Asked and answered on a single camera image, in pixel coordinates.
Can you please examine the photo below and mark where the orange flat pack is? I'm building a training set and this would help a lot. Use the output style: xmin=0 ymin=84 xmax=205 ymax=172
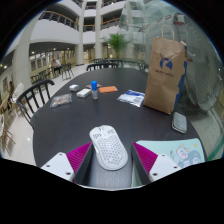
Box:
xmin=98 ymin=85 xmax=119 ymax=94

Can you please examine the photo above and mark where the white perforated computer mouse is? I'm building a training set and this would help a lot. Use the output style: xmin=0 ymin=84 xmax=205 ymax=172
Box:
xmin=89 ymin=124 xmax=129 ymax=172

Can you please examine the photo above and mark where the small white box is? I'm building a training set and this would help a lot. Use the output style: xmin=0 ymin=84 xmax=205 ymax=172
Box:
xmin=68 ymin=84 xmax=80 ymax=93

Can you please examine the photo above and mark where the white rectangular box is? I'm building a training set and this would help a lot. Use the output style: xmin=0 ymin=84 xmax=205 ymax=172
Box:
xmin=75 ymin=88 xmax=92 ymax=99

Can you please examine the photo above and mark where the black slatted chair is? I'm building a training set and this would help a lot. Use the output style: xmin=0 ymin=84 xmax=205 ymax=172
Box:
xmin=15 ymin=79 xmax=56 ymax=129

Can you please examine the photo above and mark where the clear plastic bag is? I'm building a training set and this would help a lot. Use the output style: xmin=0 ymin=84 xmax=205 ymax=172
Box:
xmin=49 ymin=93 xmax=73 ymax=108

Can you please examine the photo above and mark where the brown paper bag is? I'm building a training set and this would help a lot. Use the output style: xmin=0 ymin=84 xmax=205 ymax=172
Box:
xmin=142 ymin=23 xmax=190 ymax=116

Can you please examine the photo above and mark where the small blue-capped bottle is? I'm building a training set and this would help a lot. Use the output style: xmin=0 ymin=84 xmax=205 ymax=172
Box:
xmin=90 ymin=80 xmax=100 ymax=100

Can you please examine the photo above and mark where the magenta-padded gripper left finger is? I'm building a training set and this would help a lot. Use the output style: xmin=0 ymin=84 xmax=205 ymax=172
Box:
xmin=40 ymin=141 xmax=94 ymax=185

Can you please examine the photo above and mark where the grey smartphone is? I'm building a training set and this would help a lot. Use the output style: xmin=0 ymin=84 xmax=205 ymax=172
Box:
xmin=171 ymin=111 xmax=189 ymax=135

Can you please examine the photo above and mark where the green potted plant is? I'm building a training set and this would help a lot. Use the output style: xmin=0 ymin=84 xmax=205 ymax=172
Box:
xmin=103 ymin=32 xmax=131 ymax=60

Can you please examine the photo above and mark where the white and blue plastic packet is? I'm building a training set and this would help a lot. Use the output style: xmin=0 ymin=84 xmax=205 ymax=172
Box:
xmin=116 ymin=89 xmax=146 ymax=108

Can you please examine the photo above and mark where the group of black chairs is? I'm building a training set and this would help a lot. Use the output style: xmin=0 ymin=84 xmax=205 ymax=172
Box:
xmin=85 ymin=58 xmax=150 ymax=73

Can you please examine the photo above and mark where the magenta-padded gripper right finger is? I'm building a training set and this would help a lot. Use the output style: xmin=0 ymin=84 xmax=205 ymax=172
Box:
xmin=130 ymin=142 xmax=183 ymax=186

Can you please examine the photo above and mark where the pale green cartoon mouse pad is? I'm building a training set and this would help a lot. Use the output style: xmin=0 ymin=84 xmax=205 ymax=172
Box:
xmin=130 ymin=138 xmax=206 ymax=188

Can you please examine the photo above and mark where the person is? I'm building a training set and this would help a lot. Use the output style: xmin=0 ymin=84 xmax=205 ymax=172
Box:
xmin=7 ymin=80 xmax=16 ymax=102
xmin=52 ymin=58 xmax=64 ymax=76

